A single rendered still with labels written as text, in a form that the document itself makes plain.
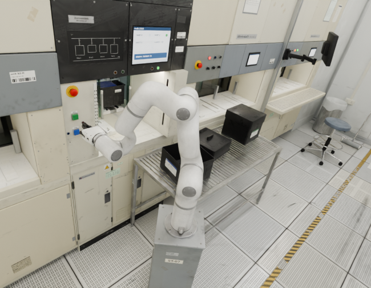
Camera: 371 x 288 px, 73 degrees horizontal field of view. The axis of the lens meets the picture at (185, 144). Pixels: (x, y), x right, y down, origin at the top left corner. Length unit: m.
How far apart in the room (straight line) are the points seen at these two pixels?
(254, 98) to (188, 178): 2.13
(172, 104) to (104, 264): 1.59
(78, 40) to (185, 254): 1.25
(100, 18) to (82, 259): 1.74
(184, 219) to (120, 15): 1.14
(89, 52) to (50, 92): 0.29
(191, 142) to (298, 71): 3.57
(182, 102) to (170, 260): 0.94
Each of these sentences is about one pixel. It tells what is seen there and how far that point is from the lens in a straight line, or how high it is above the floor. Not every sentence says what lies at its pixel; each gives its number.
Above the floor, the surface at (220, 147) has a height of 0.86.
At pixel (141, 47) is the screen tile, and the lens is 1.64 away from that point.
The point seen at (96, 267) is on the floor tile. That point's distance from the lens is 2.27.
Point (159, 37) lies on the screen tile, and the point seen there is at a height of 1.62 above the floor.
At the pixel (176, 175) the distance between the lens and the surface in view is 1.73.
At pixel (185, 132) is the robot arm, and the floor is 1.38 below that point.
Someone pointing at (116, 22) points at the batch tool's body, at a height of 1.70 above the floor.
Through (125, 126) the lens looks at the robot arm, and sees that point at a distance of 1.13.
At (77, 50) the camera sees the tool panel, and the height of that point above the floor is 1.56.
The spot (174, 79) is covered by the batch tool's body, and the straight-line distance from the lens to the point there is 1.84.
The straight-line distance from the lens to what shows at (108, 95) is 2.25.
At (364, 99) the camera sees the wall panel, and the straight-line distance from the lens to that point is 5.49.
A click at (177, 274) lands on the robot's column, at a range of 1.68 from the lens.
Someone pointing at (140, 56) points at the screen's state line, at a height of 1.51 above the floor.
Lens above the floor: 1.92
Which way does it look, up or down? 32 degrees down
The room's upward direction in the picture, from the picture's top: 10 degrees clockwise
